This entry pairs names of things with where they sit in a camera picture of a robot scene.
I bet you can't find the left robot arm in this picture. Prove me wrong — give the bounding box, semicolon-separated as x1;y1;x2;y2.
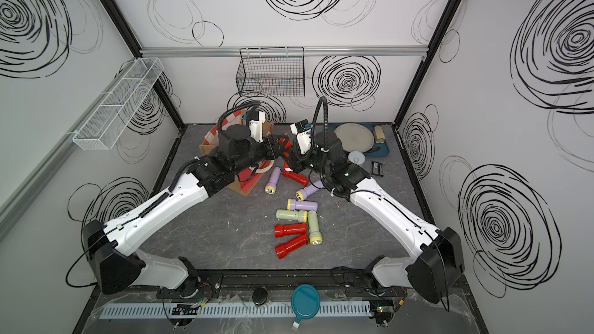
83;125;289;298

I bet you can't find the small yellowish jar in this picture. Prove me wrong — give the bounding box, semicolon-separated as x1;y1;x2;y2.
374;125;386;144

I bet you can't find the teal round lid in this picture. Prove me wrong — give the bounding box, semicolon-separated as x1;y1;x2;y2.
291;285;321;331

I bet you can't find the black corrugated cable left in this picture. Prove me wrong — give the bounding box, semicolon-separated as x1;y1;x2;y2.
217;101;261;138

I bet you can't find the small black clip box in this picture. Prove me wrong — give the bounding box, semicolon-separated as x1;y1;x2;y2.
371;161;384;177

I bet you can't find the white wire shelf basket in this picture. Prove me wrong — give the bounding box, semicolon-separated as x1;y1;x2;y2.
72;58;164;151

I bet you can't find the black corrugated cable right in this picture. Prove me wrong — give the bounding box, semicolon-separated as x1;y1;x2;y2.
312;96;329;149

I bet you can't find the black wire basket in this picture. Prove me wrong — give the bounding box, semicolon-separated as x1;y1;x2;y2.
235;46;306;97

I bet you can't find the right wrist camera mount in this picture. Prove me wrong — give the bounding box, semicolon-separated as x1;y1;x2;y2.
290;119;312;156

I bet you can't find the purple flashlight near bag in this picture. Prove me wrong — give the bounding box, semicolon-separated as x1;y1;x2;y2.
265;166;282;195

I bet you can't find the purple flashlight centre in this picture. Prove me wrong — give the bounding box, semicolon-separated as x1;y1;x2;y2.
295;180;324;201

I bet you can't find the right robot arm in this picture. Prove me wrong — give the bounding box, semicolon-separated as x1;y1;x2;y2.
287;128;464;306

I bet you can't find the green flashlight horizontal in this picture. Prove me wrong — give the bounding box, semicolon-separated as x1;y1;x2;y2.
275;210;308;223

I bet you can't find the white slotted cable duct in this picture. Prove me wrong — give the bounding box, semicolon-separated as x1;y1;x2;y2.
99;301;372;319

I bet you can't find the red flashlight upper left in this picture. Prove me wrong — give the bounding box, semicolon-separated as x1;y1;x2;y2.
282;170;309;187

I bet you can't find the red flashlight white rim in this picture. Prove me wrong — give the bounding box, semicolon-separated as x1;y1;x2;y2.
279;135;292;172

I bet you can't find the black round knob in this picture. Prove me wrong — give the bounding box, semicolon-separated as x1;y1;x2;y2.
252;287;269;307

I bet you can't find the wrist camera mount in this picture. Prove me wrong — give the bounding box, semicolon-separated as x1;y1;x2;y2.
249;111;266;143
290;119;312;156

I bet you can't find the red jute tote bag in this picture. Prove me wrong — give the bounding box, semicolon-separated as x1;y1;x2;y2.
200;110;274;196

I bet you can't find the red flashlight lower middle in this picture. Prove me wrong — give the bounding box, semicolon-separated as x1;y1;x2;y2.
274;223;308;238

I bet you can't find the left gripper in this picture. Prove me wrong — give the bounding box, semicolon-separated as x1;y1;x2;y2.
232;135;289;178

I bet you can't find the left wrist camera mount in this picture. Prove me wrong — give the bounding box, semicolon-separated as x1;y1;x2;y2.
249;111;266;143

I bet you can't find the red flashlight bottom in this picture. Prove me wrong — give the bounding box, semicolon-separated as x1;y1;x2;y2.
275;234;309;260

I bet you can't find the grey round plate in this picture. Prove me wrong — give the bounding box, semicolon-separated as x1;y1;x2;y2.
334;123;375;152

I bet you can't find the purple flashlight horizontal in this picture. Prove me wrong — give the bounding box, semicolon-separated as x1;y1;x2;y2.
287;199;318;211

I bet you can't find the teal tray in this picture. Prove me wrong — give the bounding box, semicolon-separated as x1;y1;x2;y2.
333;123;390;159

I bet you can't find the green flashlight vertical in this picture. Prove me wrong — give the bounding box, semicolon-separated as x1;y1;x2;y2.
307;210;323;245

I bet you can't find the black corrugated cable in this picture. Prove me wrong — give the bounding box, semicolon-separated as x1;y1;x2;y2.
217;101;261;138
312;96;329;149

